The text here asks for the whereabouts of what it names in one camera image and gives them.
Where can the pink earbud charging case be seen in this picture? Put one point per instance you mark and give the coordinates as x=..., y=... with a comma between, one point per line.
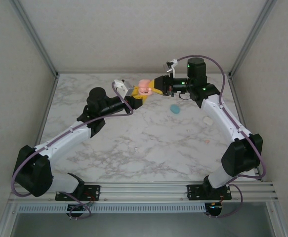
x=145, y=87

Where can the blue earbud charging case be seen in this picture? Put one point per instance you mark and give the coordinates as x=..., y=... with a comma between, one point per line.
x=175, y=109

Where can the white earbud charging case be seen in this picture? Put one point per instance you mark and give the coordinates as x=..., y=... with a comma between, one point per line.
x=208, y=121

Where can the pink earbud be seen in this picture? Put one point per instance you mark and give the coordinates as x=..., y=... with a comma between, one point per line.
x=207, y=142

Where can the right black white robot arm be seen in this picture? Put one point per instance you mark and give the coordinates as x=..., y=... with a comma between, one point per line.
x=222, y=121

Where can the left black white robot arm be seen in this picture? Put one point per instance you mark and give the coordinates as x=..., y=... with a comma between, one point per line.
x=64, y=140

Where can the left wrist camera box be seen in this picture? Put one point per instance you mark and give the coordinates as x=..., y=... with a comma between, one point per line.
x=122, y=86

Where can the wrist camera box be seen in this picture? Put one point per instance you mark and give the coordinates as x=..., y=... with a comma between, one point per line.
x=122, y=86
x=171, y=66

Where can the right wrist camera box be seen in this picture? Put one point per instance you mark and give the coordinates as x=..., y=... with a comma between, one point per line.
x=171, y=66

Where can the aluminium table side rail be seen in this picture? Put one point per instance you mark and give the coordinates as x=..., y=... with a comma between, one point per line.
x=236, y=103
x=48, y=106

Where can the aluminium upright frame profile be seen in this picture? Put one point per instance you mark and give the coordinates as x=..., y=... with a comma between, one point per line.
x=35, y=39
x=252, y=39

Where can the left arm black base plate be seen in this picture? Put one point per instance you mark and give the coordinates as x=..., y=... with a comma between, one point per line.
x=94, y=191

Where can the aluminium mounting rail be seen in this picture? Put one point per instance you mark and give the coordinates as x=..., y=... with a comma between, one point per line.
x=143, y=192

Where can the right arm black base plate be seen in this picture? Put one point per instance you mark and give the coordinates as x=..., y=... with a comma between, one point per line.
x=193, y=191

